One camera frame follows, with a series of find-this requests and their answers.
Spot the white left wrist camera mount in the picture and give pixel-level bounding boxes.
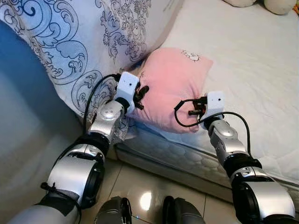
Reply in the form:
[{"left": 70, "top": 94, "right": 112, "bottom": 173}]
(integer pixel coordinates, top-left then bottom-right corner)
[{"left": 114, "top": 71, "right": 141, "bottom": 113}]

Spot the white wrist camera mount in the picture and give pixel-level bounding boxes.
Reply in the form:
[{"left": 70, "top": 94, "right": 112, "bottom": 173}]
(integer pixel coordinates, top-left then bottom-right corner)
[
  {"left": 204, "top": 91, "right": 225, "bottom": 120},
  {"left": 114, "top": 71, "right": 141, "bottom": 113}
]

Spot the beige padded headboard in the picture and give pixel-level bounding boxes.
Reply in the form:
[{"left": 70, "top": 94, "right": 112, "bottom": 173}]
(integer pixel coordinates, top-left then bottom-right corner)
[{"left": 138, "top": 0, "right": 185, "bottom": 63}]

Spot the grey left robot leg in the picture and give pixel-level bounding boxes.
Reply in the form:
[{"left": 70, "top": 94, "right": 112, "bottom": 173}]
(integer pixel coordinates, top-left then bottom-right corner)
[{"left": 96, "top": 196, "right": 134, "bottom": 224}]

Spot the grey right robot leg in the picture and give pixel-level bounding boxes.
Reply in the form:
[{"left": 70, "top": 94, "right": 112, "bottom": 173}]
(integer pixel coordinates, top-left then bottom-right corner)
[{"left": 163, "top": 196, "right": 206, "bottom": 224}]

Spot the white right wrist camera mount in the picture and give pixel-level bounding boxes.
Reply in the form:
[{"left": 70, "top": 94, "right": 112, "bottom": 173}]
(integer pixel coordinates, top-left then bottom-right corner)
[{"left": 204, "top": 91, "right": 225, "bottom": 120}]

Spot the white quilted mattress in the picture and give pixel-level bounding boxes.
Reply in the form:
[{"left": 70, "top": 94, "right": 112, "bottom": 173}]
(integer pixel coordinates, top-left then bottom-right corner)
[{"left": 114, "top": 0, "right": 299, "bottom": 187}]

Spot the grey robot leg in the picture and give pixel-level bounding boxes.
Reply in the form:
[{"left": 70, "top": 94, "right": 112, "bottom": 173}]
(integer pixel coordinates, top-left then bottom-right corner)
[
  {"left": 96, "top": 196, "right": 134, "bottom": 224},
  {"left": 163, "top": 196, "right": 206, "bottom": 224}
]

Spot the cream plush toy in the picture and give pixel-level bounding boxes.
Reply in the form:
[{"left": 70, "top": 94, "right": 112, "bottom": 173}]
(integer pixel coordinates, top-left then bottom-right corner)
[{"left": 223, "top": 0, "right": 297, "bottom": 15}]

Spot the pink pillow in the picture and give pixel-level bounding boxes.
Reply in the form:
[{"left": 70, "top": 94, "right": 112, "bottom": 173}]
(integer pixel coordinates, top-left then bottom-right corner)
[{"left": 126, "top": 47, "right": 214, "bottom": 134}]

